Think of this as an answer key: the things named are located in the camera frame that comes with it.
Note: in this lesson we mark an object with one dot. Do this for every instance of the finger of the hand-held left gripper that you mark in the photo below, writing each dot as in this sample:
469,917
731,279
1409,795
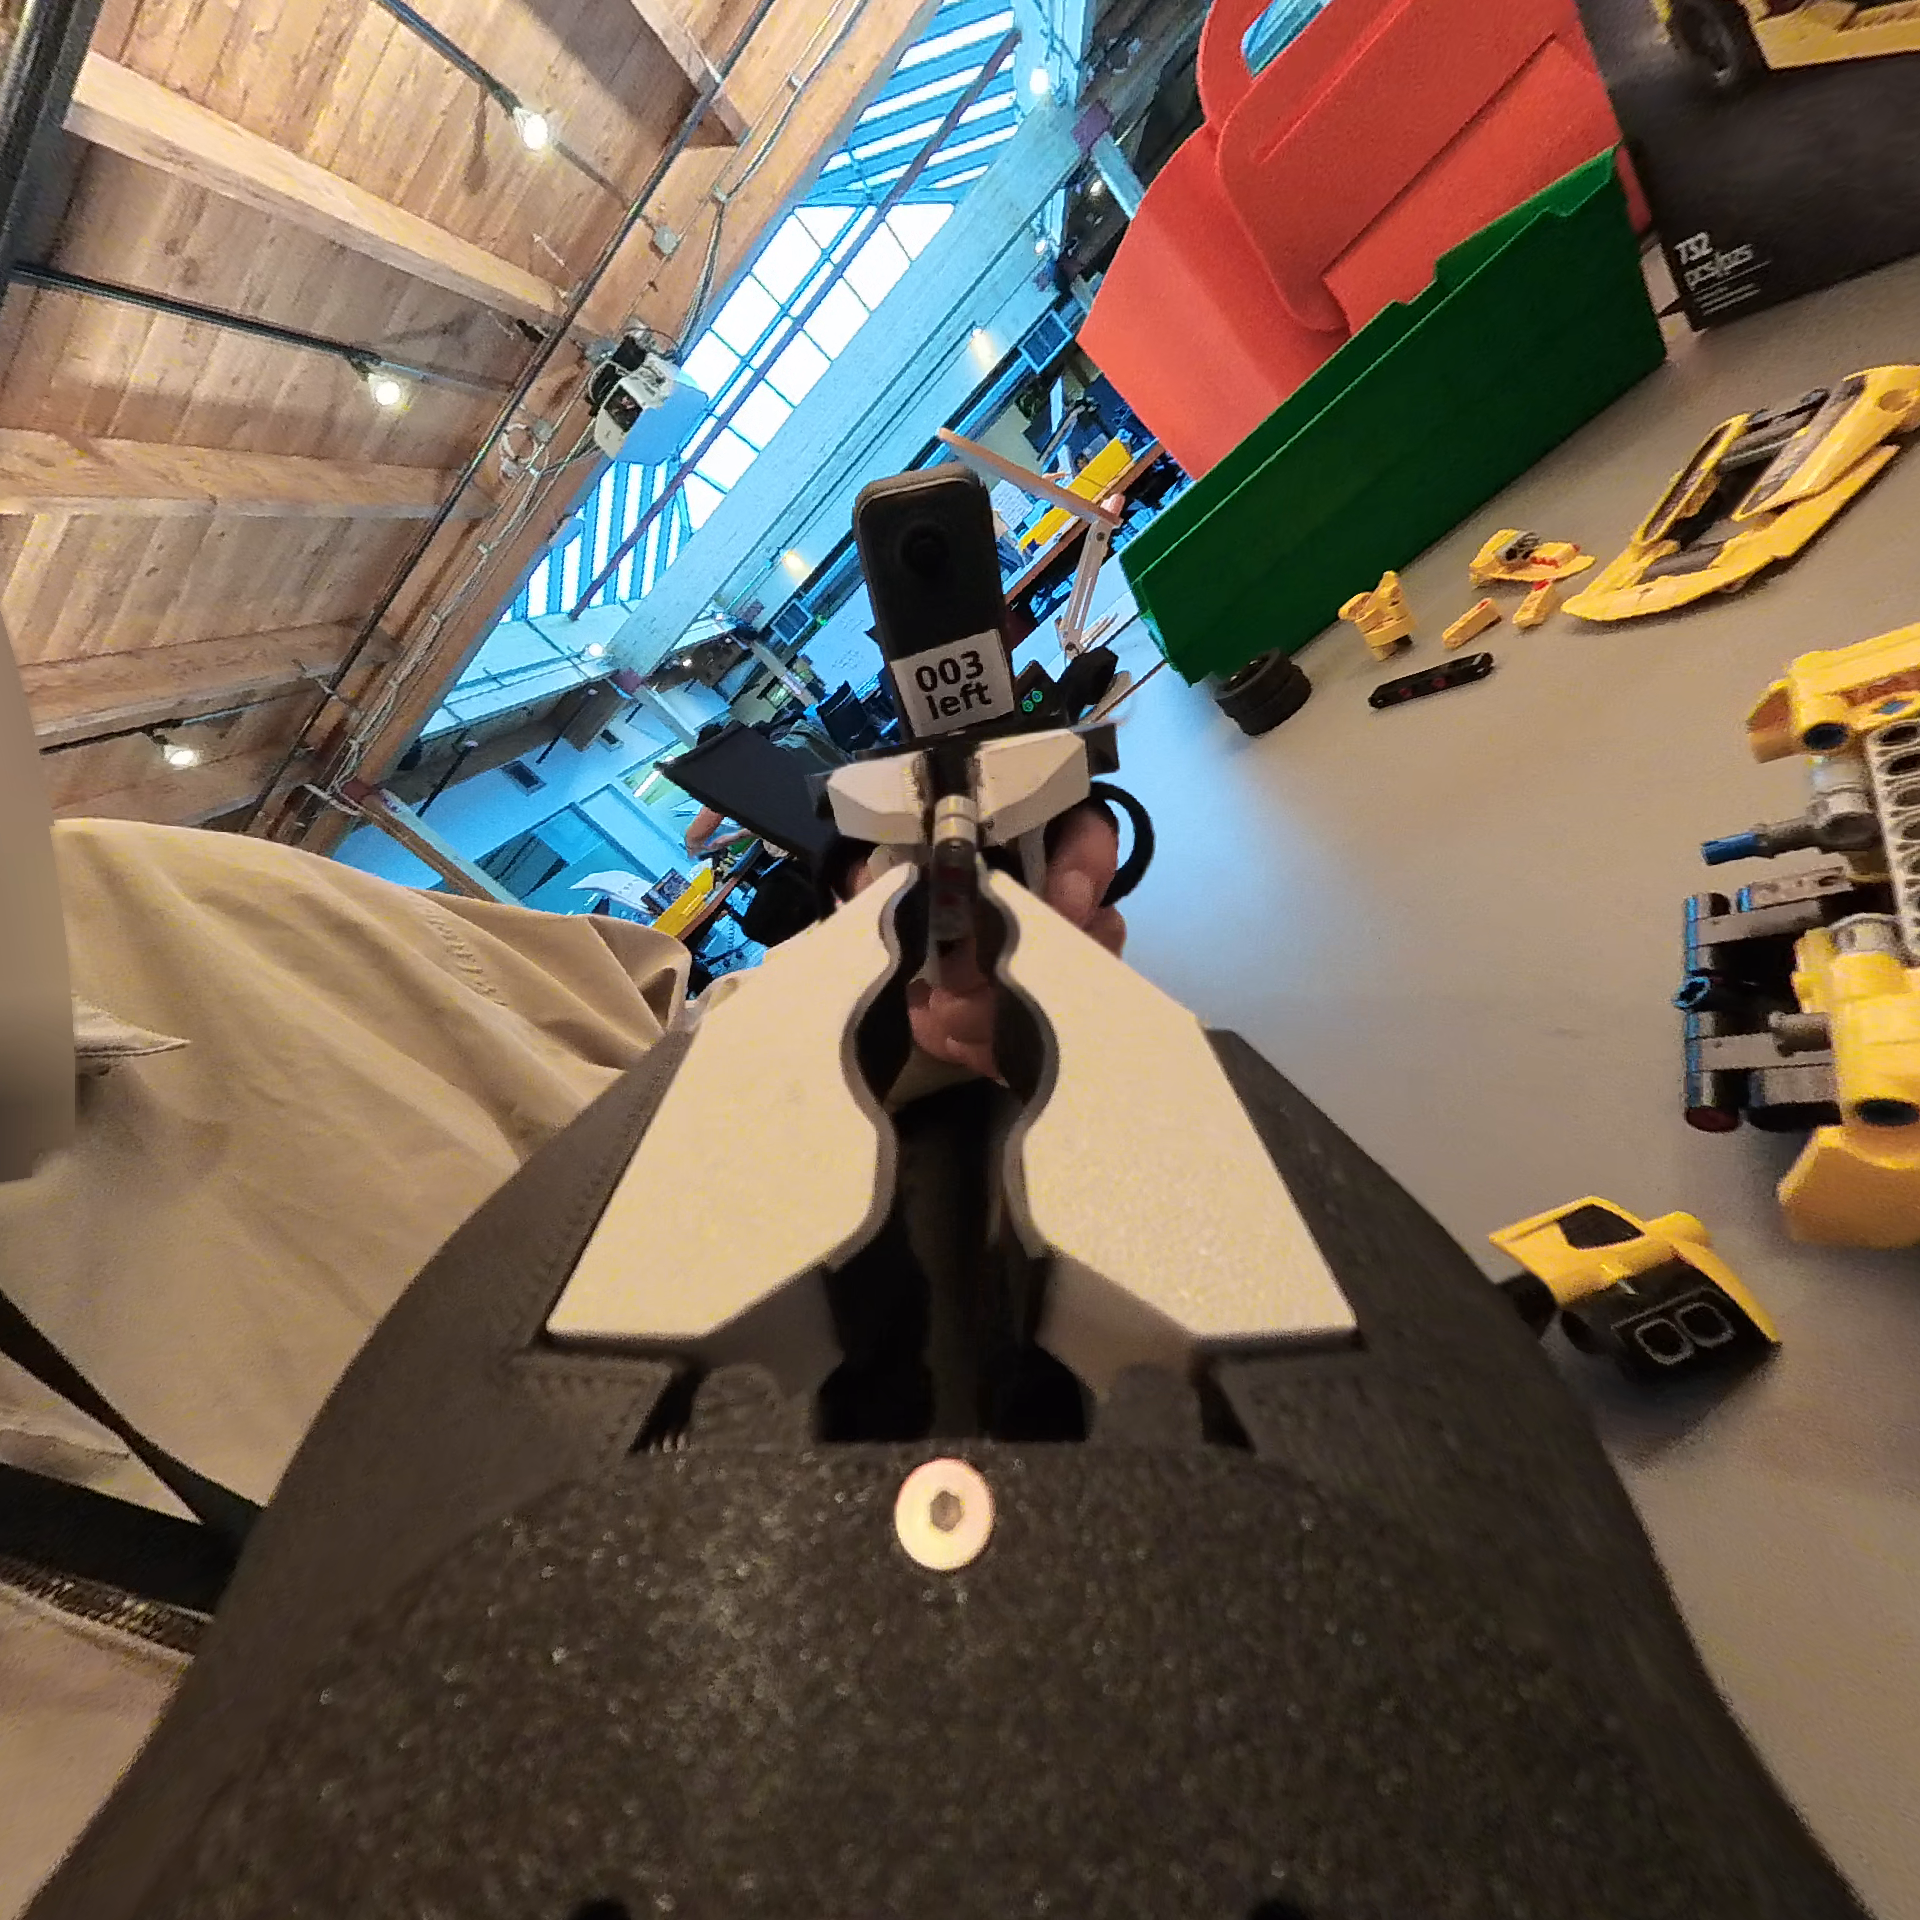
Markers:
1034,783
878,799

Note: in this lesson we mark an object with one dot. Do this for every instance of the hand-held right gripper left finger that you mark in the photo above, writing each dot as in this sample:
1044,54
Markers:
720,1185

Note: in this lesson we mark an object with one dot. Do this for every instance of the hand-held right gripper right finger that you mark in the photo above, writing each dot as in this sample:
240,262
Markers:
1170,1185

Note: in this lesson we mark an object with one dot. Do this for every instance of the small yellow brick assembly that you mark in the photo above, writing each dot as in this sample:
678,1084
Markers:
1620,1274

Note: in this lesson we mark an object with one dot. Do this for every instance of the person's left forearm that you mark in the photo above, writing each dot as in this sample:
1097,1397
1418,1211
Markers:
601,990

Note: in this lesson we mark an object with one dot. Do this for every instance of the wooden desk lamp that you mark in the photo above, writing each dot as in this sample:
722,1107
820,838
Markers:
1089,524

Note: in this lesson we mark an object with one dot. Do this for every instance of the person's left hand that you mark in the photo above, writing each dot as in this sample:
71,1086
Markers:
1089,884

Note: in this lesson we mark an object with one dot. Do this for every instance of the black electronic box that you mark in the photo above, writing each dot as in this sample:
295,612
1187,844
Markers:
1051,701

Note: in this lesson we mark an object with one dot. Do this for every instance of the black toy tire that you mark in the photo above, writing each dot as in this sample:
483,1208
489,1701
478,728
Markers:
1263,694

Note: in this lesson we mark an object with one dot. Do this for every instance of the white ceiling projector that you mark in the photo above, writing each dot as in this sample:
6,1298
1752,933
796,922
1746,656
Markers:
630,390

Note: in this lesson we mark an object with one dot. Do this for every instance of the yellow brick piece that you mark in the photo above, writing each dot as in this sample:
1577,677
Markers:
1472,623
1376,614
1530,558

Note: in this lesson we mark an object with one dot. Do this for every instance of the black brick beam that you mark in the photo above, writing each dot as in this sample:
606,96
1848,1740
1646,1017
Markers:
1433,681

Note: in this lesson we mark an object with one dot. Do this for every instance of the person's beige jacket torso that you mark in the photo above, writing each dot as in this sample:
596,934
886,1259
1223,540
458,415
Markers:
270,1125

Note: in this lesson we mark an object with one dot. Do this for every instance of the green plastic bin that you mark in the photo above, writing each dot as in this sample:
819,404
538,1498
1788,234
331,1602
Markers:
1395,450

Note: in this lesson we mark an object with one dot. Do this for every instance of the red plastic bin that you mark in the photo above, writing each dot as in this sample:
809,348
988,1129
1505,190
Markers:
1321,195

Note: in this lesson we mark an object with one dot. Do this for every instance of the yellow toy brick car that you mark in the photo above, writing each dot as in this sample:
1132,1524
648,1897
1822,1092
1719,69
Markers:
1861,974

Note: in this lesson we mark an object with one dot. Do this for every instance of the yellow brick body panel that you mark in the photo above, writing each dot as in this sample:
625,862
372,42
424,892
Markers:
1741,524

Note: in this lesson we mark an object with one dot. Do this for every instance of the dark toy car set box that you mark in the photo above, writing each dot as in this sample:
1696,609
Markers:
1754,165

